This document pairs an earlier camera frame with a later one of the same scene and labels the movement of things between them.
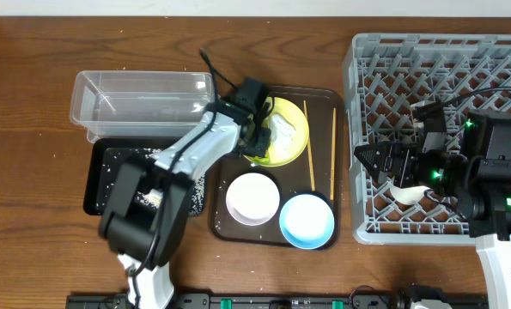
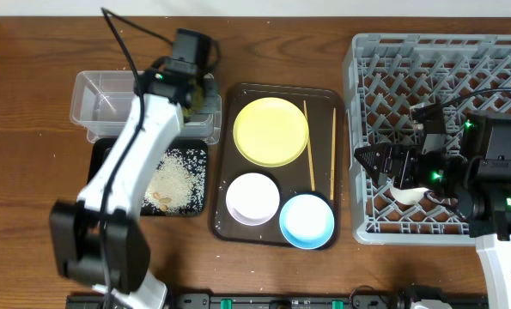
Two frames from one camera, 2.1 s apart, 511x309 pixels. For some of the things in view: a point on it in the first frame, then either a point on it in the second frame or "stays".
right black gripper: (404, 154) stays
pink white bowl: (252, 199) stays
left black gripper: (264, 148) → (211, 105)
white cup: (409, 196) stays
